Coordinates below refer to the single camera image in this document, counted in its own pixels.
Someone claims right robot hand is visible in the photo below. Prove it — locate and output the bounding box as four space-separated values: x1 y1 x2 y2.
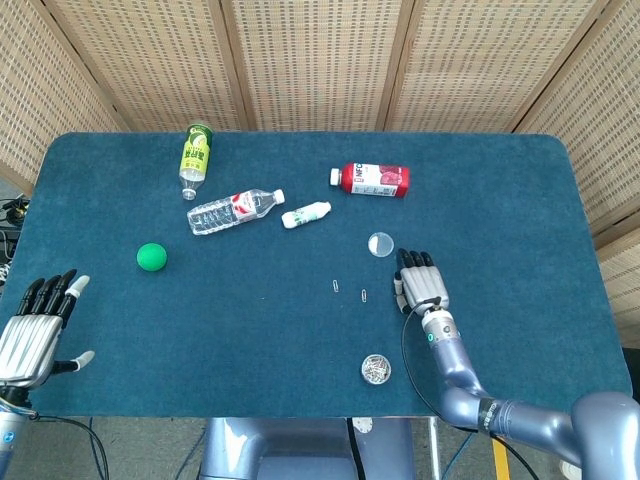
392 248 451 316

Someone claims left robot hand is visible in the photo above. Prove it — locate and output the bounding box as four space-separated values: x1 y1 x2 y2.
0 268 96 390

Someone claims round clear plastic lid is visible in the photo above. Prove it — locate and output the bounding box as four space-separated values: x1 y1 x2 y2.
367 230 396 258

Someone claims round clear paper clip container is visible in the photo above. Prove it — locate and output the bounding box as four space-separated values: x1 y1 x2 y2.
360 353 392 385

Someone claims red juice bottle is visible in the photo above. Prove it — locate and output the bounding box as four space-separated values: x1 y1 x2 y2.
329 162 411 200

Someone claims small white bottle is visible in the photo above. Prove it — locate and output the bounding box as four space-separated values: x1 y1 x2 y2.
280 200 333 230

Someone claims green ball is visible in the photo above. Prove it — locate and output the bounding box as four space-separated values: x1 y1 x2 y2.
136 242 169 273

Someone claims metal table leg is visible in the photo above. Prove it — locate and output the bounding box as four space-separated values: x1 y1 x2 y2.
428 417 444 480

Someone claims blue felt table cover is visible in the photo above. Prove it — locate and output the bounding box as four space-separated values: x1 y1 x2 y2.
0 131 634 419

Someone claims blue-grey robot torso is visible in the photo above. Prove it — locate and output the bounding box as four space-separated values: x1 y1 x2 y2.
198 417 416 480

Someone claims clear water bottle red label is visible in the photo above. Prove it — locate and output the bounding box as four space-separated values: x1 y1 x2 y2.
186 188 287 237

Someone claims bamboo folding screen panel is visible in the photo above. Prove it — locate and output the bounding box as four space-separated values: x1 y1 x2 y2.
513 0 640 347
383 0 621 134
43 0 257 134
0 0 126 194
219 0 417 133

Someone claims yellow-green label drink bottle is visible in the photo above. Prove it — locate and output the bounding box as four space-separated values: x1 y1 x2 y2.
178 119 215 201

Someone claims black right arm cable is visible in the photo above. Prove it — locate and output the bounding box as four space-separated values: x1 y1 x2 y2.
400 298 542 480

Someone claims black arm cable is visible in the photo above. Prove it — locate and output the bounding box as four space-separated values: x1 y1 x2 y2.
400 298 542 480
29 413 111 480

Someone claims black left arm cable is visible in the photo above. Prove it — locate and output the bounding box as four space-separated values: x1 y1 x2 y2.
29 413 111 480

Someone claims blue floor cable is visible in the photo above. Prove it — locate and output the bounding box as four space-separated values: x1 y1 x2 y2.
87 417 102 480
443 432 476 479

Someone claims black equipment with cables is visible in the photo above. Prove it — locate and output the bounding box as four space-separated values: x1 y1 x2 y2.
0 196 32 281

